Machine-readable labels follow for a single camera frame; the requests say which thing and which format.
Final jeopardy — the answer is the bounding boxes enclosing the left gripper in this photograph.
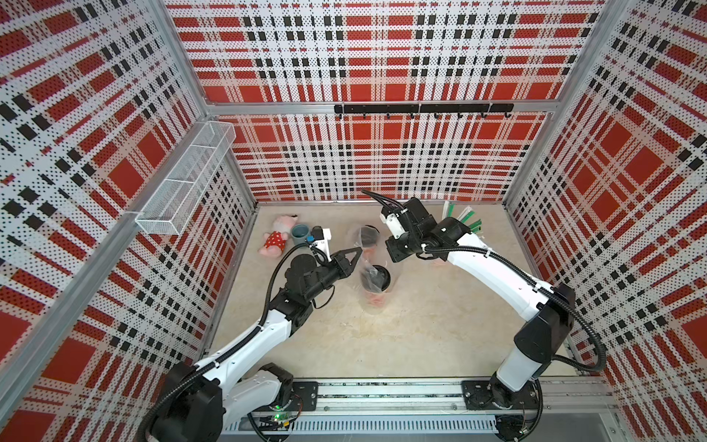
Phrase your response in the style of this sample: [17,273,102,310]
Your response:
[303,246,361,302]

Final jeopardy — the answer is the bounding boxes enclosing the red milk tea cup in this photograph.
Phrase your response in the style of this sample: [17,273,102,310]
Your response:
[359,263,392,309]
[353,225,381,262]

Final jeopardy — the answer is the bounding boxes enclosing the clear plastic carrier bag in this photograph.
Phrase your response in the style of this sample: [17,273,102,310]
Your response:
[349,225,401,314]

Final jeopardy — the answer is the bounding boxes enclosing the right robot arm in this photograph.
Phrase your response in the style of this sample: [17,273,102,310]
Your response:
[370,193,607,410]

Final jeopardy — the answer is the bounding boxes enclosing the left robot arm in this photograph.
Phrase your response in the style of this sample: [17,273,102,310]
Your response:
[136,244,363,441]

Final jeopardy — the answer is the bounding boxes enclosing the green white wrapped straws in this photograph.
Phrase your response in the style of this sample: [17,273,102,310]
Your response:
[442,201,482,233]

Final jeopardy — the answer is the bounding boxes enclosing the black wristwatch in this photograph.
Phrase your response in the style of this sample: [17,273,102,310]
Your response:
[311,226,324,241]

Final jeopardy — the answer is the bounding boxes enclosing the teal ceramic cup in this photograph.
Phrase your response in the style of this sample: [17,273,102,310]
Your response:
[290,224,310,245]

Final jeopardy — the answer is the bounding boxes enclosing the pink plush pig toy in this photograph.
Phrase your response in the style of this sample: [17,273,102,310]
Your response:
[259,215,298,258]

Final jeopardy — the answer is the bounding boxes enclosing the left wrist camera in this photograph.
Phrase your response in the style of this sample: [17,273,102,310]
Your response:
[307,227,331,265]

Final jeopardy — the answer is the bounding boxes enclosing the black wall hook rail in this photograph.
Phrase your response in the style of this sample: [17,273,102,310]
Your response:
[333,102,515,116]

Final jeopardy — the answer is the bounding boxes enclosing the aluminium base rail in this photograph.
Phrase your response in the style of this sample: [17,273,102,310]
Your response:
[253,376,630,441]

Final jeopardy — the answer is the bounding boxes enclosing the white wire mesh basket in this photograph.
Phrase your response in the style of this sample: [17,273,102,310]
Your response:
[136,121,235,236]

